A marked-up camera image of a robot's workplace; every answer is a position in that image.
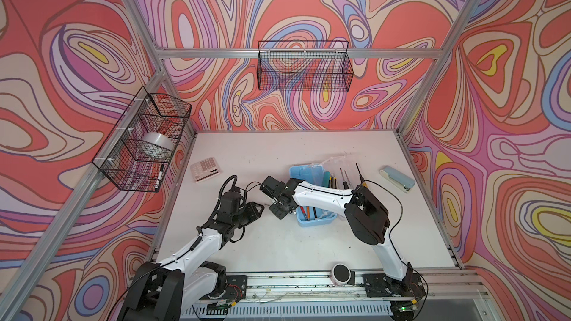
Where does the light blue plastic toolbox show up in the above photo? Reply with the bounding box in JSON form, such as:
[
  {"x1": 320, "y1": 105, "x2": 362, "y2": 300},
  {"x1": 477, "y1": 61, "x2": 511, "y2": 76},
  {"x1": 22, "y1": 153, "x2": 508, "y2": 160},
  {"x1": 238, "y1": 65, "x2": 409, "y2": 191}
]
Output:
[{"x1": 289, "y1": 164, "x2": 338, "y2": 227}]

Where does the teal utility knife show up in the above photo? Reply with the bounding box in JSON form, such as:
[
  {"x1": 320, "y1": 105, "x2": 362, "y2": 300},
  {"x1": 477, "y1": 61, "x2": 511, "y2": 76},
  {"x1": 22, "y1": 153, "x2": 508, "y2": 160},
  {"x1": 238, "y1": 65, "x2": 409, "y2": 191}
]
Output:
[{"x1": 322, "y1": 171, "x2": 331, "y2": 187}]

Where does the yellow black utility knife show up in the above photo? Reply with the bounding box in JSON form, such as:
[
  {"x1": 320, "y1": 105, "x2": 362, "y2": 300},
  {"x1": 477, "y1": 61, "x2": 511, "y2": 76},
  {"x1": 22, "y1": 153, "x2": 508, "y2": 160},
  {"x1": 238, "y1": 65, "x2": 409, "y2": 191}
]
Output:
[{"x1": 329, "y1": 175, "x2": 337, "y2": 189}]

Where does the clear toolbox lid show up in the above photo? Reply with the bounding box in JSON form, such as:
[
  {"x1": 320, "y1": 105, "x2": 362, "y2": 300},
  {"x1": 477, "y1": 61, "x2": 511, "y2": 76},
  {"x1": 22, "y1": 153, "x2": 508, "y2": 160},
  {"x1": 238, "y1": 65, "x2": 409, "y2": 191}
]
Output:
[{"x1": 313, "y1": 155, "x2": 366, "y2": 190}]

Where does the clear handled screwdriver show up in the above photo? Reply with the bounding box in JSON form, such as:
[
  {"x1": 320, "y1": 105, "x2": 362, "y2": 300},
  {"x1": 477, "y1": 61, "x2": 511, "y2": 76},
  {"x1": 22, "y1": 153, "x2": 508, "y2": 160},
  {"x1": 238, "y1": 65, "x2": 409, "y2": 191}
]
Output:
[{"x1": 343, "y1": 170, "x2": 352, "y2": 189}]

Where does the yellow handled screwdriver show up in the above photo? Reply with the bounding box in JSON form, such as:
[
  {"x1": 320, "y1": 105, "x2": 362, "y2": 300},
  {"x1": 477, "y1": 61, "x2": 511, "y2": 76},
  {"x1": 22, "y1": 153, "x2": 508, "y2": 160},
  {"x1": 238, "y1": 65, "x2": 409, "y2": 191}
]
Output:
[{"x1": 355, "y1": 163, "x2": 367, "y2": 187}]

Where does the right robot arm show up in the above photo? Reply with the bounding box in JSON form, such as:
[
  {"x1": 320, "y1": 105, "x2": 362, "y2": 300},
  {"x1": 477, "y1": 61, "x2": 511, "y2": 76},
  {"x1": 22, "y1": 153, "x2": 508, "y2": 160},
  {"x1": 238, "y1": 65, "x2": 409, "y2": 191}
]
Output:
[{"x1": 260, "y1": 176, "x2": 428, "y2": 300}]

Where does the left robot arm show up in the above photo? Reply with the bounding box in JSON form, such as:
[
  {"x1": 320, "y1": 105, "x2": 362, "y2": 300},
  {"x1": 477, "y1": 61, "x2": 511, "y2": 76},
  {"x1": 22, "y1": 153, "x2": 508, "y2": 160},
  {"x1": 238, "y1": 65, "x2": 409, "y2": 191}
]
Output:
[{"x1": 116, "y1": 175, "x2": 264, "y2": 320}]

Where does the black marker pen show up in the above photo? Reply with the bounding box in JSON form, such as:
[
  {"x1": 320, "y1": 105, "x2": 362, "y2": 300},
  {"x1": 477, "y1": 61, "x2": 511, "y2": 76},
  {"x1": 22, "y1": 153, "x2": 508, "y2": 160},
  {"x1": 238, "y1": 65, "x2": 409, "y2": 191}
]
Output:
[{"x1": 155, "y1": 164, "x2": 164, "y2": 192}]

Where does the round black white knob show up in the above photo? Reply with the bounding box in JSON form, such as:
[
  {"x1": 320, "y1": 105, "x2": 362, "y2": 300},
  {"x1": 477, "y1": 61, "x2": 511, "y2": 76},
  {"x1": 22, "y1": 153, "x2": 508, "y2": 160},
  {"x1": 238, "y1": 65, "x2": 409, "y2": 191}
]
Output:
[{"x1": 330, "y1": 263, "x2": 352, "y2": 286}]

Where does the white tape roll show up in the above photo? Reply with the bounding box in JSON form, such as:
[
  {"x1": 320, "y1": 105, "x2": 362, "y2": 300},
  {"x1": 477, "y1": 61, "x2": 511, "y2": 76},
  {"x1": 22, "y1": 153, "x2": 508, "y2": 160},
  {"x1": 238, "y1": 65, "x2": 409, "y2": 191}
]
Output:
[{"x1": 141, "y1": 132, "x2": 175, "y2": 162}]

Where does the grey blue stapler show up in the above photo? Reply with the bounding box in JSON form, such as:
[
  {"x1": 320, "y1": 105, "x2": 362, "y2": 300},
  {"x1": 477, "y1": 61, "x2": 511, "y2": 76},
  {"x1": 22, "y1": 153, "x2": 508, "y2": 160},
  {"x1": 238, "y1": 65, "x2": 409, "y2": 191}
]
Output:
[{"x1": 379, "y1": 166, "x2": 416, "y2": 193}]

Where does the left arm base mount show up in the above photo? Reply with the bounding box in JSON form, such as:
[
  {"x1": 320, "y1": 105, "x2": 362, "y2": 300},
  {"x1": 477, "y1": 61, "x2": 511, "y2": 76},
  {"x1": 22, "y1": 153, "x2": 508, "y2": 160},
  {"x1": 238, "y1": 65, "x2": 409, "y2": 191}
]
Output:
[{"x1": 200, "y1": 274, "x2": 248, "y2": 303}]

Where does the left black wire basket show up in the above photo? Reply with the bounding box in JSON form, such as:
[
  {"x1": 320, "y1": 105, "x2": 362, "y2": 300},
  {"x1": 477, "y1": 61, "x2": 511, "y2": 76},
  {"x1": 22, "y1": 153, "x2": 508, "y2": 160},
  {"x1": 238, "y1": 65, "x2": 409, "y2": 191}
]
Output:
[{"x1": 92, "y1": 88, "x2": 192, "y2": 193}]

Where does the black wire basket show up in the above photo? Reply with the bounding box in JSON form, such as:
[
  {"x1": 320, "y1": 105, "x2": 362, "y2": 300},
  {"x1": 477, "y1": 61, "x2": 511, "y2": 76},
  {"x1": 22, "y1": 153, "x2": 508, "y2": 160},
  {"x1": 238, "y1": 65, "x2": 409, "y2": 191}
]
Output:
[
  {"x1": 257, "y1": 39, "x2": 354, "y2": 92},
  {"x1": 92, "y1": 88, "x2": 192, "y2": 193}
]

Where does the back black wire basket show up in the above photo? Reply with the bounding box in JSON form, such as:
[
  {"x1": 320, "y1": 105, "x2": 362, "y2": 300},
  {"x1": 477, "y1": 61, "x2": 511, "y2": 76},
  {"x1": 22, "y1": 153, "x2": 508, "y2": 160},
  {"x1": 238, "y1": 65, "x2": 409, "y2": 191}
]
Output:
[{"x1": 257, "y1": 39, "x2": 354, "y2": 92}]

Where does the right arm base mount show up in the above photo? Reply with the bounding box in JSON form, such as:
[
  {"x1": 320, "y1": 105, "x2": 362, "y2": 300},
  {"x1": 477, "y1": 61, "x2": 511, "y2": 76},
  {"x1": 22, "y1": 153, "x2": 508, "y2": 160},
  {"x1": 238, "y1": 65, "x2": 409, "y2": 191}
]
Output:
[{"x1": 362, "y1": 272, "x2": 426, "y2": 300}]

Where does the aluminium front rail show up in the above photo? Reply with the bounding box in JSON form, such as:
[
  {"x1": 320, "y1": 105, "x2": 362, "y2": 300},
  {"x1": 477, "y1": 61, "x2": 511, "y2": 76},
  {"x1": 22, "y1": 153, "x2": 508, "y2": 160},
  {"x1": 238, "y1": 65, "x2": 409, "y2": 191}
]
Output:
[{"x1": 178, "y1": 269, "x2": 487, "y2": 306}]

